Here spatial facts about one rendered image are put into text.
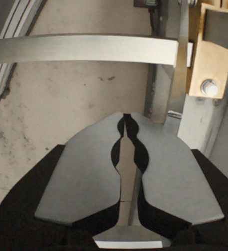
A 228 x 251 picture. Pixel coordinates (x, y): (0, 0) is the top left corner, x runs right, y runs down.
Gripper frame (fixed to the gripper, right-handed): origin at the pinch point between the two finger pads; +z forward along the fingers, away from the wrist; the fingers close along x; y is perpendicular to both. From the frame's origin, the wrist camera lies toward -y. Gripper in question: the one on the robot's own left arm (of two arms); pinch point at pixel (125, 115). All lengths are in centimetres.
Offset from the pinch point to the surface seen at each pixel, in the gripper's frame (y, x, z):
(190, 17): -6.2, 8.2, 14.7
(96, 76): 31, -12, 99
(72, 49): -1.5, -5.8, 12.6
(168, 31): -3.2, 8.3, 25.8
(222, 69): -0.7, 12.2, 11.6
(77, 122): 61, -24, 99
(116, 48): -1.7, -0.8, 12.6
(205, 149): 31, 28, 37
